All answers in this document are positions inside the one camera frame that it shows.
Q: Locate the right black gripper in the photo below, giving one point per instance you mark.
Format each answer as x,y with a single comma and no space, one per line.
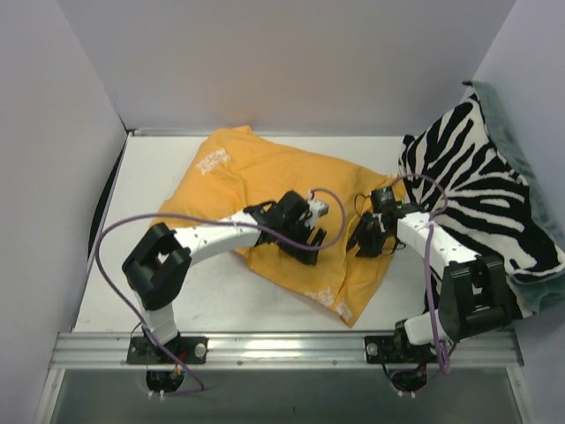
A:
365,234

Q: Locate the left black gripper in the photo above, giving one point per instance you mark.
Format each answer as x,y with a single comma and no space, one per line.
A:
302,238

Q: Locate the orange pillowcase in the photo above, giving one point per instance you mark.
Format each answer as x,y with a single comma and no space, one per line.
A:
235,168

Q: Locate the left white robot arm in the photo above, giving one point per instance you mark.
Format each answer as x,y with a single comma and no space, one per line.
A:
157,266

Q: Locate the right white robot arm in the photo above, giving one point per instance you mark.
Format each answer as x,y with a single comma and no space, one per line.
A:
474,295

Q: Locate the zebra print cushion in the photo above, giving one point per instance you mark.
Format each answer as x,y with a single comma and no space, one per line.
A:
454,169

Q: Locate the grey-green towel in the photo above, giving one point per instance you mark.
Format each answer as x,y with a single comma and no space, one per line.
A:
547,290

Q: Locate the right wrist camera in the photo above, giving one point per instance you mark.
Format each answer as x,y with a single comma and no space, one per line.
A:
383,200

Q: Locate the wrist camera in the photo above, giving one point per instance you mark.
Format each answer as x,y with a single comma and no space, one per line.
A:
317,208
383,200

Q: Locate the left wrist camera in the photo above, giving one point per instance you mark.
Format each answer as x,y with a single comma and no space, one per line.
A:
317,208

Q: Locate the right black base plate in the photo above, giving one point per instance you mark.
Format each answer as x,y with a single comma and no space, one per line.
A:
397,351

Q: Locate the aluminium mounting rail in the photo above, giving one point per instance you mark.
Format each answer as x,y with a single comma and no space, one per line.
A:
325,350

